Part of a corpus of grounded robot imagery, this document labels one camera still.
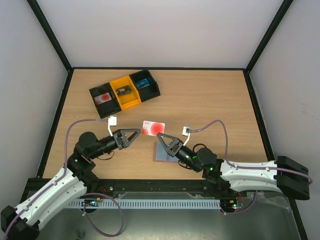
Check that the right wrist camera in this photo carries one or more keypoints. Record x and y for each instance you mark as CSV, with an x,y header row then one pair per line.
x,y
186,131

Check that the blue card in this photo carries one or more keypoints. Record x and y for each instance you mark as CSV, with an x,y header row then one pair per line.
x,y
142,83

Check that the red white credit card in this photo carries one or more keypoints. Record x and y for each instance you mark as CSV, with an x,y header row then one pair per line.
x,y
152,128

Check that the black bin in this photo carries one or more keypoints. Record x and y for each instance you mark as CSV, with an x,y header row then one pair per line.
x,y
109,108
149,92

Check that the slotted cable duct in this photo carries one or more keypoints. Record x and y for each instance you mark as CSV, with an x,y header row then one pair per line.
x,y
154,204

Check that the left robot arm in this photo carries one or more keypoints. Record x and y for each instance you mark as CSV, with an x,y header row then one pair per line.
x,y
73,180

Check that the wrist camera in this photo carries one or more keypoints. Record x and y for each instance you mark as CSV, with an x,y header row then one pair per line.
x,y
186,131
111,122

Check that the yellow bin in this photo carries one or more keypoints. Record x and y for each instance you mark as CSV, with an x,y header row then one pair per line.
x,y
126,101

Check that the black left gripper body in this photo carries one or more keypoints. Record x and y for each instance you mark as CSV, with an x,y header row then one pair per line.
x,y
120,144

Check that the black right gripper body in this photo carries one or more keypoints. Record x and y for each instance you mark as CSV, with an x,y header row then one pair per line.
x,y
175,147

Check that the black bin right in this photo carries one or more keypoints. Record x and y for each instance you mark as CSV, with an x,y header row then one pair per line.
x,y
149,92

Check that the black bin left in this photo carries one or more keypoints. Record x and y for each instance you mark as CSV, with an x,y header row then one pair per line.
x,y
109,108

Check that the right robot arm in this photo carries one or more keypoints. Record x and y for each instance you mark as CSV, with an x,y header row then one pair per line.
x,y
283,175

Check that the dark brown card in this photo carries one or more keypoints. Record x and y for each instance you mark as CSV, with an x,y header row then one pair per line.
x,y
124,90

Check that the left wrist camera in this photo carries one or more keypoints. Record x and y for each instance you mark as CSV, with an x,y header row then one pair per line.
x,y
111,122

